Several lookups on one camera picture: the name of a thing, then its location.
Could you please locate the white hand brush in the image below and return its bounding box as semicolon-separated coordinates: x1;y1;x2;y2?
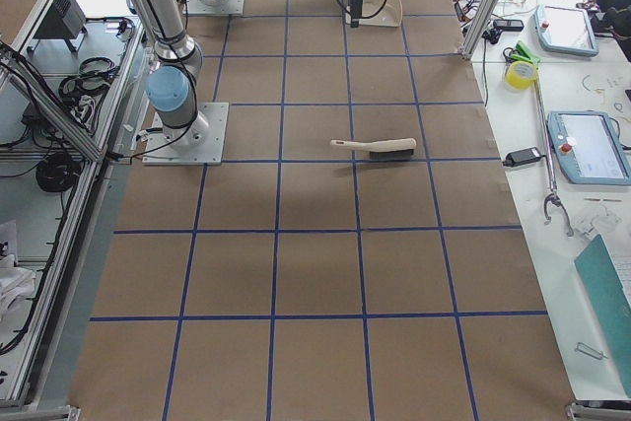
329;138;417;161

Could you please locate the green plastic clamp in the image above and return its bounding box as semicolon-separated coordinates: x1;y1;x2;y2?
503;40;541;67

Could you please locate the yellow tape roll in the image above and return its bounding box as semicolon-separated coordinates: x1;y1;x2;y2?
504;61;538;91

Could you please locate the blue teach pendant far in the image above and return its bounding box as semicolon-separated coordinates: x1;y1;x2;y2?
533;5;599;57

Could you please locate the blue teach pendant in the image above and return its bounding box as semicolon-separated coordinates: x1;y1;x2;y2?
533;5;599;57
547;111;630;185

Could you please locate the black power adapter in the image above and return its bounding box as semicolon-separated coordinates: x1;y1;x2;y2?
503;147;544;168

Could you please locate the blue teach pendant near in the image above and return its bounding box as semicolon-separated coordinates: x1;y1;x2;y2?
547;111;630;185

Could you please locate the grey electrical box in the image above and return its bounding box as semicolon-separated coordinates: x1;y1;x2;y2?
28;0;87;52

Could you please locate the metal reach grabber tool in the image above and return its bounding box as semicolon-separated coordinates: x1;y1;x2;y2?
533;79;575;238

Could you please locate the teal notebook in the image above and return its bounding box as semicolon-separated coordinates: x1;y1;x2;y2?
574;235;630;396

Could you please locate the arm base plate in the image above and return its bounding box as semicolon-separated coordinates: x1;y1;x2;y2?
186;0;245;17
142;103;230;166

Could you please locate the black cable bundle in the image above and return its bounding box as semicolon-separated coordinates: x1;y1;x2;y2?
58;56;122;102

